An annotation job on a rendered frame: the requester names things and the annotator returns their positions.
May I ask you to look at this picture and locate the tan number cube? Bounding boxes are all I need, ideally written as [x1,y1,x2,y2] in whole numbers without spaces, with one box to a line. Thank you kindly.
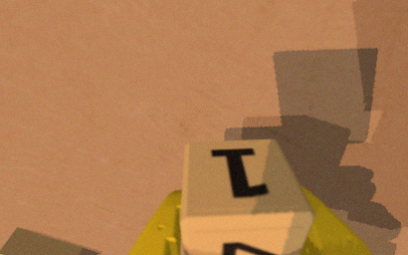
[180,139,316,255]

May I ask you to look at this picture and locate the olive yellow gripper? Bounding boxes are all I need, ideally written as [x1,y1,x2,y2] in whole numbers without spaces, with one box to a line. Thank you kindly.
[127,186,372,255]

